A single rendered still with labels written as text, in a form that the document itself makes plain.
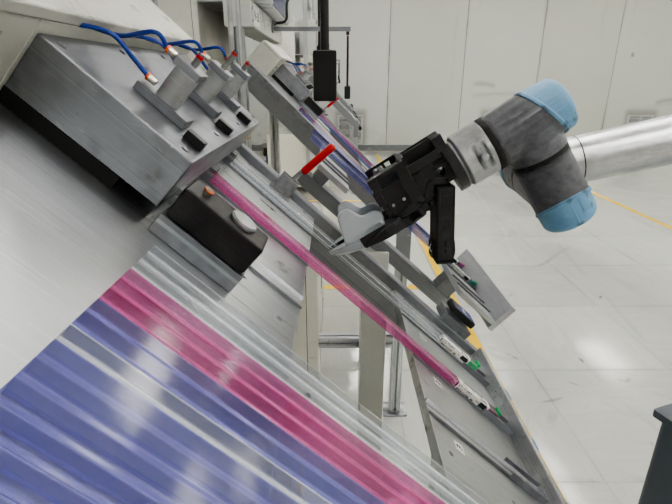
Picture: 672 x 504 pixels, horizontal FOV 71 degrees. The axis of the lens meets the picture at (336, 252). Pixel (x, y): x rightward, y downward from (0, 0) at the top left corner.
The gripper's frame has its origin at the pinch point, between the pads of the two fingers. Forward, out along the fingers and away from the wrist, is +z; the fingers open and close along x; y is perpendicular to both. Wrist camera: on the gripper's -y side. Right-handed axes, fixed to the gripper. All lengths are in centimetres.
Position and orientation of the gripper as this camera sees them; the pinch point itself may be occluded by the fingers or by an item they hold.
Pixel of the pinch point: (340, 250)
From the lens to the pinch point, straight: 68.3
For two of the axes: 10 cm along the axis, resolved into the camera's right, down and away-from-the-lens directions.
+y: -5.4, -7.9, -2.9
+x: 0.0, 3.5, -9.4
